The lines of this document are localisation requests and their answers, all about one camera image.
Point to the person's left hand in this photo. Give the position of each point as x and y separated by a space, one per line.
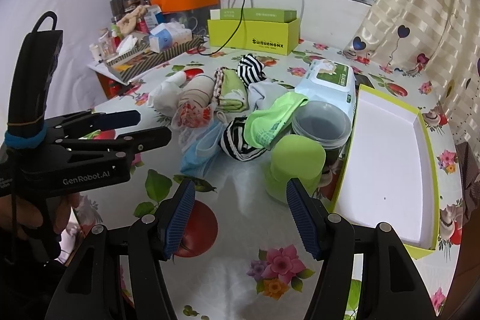
17 216

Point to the lime green open box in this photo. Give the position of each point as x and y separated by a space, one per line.
257 36

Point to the green inner carton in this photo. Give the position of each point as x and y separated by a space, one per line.
259 14

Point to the black white striped sock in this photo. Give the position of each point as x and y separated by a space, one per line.
250 70

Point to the blue face mask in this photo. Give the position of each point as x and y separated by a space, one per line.
198 158

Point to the heart pattern curtain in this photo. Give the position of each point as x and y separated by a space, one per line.
439 37

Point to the white blue tissue pack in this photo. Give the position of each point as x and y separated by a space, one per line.
167 35

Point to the floral tablecloth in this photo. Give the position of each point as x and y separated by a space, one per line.
214 284

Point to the green towel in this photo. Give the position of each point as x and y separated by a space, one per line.
229 92

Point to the striped tray box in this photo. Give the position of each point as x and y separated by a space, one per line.
137 61

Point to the lime green round lid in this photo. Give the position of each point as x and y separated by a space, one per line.
303 162

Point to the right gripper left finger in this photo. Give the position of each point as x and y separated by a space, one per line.
158 236

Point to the black smartphone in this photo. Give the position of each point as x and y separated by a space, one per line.
362 80

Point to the red printed plastic bag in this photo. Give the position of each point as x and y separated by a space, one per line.
192 121

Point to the dark lidded jar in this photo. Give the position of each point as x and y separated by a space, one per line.
117 9

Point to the shallow lime box lid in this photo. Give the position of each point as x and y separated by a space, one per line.
389 175

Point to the beige striped sock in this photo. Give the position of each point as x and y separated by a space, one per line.
199 91

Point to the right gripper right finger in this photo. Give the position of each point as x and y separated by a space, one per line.
326 236

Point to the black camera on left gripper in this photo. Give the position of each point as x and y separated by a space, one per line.
35 66

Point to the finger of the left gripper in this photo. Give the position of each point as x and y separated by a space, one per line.
134 142
116 120

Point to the clear plastic round container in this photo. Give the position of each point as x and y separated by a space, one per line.
326 124

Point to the wet wipes pack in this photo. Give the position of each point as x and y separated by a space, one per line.
332 82

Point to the lime green cloth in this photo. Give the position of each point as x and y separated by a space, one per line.
263 126

